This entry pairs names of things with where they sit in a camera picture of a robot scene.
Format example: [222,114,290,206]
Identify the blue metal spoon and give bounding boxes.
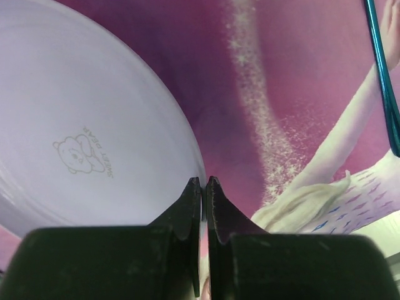
[363,0,399,157]

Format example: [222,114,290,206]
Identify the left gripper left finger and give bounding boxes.
[1,177,201,299]

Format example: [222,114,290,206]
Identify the purple Frozen placemat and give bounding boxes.
[0,0,400,300]

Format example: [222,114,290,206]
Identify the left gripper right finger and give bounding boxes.
[206,177,399,300]

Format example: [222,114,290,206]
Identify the lilac plastic plate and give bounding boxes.
[1,1,206,237]

